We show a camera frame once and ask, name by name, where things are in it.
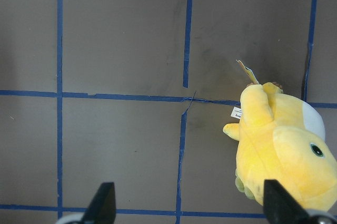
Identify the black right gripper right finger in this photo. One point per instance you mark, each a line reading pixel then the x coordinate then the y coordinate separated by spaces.
pixel 279 206

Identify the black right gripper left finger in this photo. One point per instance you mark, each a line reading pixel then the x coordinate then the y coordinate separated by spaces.
pixel 102 208

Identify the cardboard hang tag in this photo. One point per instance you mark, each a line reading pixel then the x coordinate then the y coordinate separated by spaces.
pixel 248 72

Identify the yellow plush toy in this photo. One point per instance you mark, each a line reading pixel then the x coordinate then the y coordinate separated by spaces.
pixel 282 138

